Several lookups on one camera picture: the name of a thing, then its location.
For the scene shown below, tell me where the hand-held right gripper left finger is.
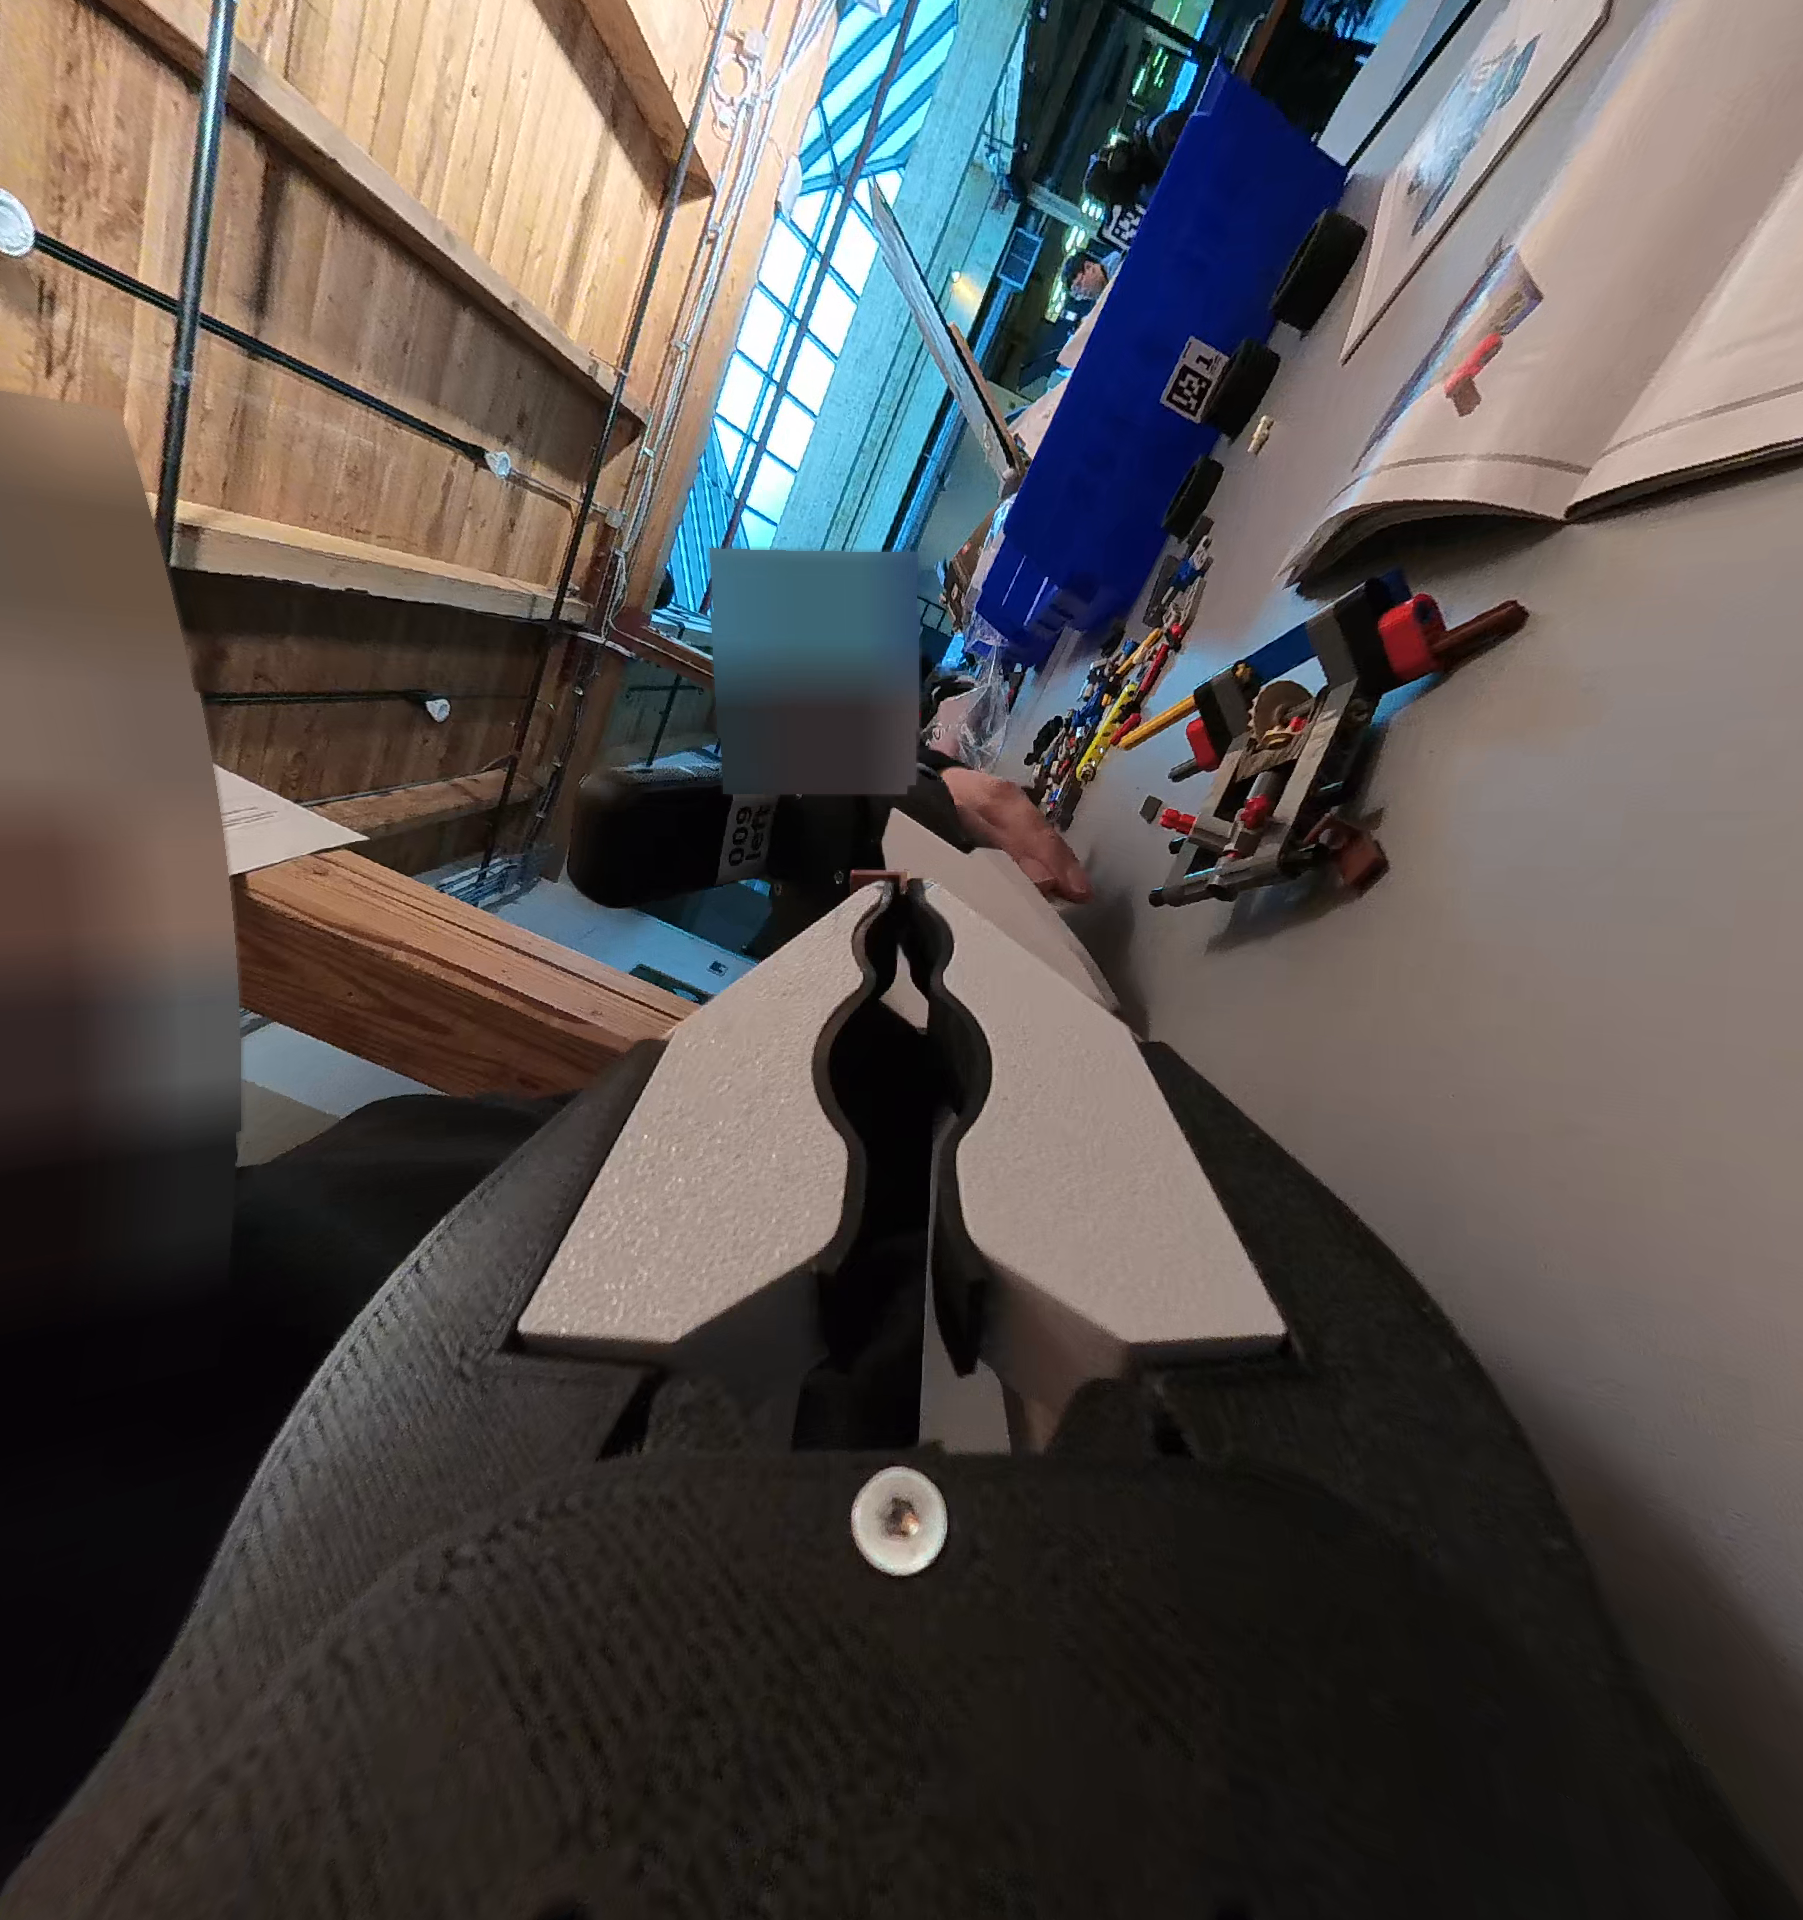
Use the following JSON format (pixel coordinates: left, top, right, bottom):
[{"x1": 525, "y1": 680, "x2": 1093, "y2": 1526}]
[{"x1": 514, "y1": 880, "x2": 904, "y2": 1454}]

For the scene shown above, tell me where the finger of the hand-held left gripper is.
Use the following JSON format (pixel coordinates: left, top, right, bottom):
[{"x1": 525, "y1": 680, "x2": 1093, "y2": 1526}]
[{"x1": 880, "y1": 811, "x2": 1129, "y2": 1028}]

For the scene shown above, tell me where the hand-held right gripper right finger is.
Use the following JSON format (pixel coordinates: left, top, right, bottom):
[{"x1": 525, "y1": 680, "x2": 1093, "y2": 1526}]
[{"x1": 902, "y1": 880, "x2": 1289, "y2": 1454}]

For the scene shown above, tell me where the pile of lego pieces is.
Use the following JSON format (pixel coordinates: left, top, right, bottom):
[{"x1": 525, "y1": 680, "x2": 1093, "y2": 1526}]
[{"x1": 1023, "y1": 531, "x2": 1217, "y2": 797}]

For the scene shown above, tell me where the lego chassis assembly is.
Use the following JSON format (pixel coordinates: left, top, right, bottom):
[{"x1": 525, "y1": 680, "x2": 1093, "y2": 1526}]
[{"x1": 1117, "y1": 568, "x2": 1530, "y2": 909}]

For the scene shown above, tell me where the person's left hand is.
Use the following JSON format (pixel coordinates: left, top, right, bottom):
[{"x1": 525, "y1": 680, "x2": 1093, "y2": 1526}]
[{"x1": 939, "y1": 764, "x2": 1098, "y2": 905}]

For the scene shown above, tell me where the thick wooden board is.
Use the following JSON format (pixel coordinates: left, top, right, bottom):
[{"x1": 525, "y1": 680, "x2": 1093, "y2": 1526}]
[{"x1": 232, "y1": 848, "x2": 693, "y2": 1098}]

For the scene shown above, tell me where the printed paper sheet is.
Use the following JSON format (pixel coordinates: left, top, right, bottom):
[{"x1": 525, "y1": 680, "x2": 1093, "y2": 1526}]
[{"x1": 211, "y1": 764, "x2": 370, "y2": 872}]

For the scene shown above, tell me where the blue storage bin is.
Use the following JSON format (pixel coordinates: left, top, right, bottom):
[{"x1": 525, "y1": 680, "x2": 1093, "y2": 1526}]
[{"x1": 972, "y1": 67, "x2": 1348, "y2": 663}]

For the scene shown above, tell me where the leaning display board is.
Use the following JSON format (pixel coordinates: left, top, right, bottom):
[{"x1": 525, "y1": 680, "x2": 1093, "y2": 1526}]
[{"x1": 870, "y1": 181, "x2": 1021, "y2": 473}]

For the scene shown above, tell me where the loose printed sheet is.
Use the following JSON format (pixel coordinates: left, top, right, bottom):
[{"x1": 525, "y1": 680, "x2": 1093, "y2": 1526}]
[{"x1": 1340, "y1": 0, "x2": 1613, "y2": 365}]

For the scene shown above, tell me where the open instruction booklet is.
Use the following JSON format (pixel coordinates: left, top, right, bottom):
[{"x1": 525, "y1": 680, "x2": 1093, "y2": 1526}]
[{"x1": 1280, "y1": 0, "x2": 1803, "y2": 590}]

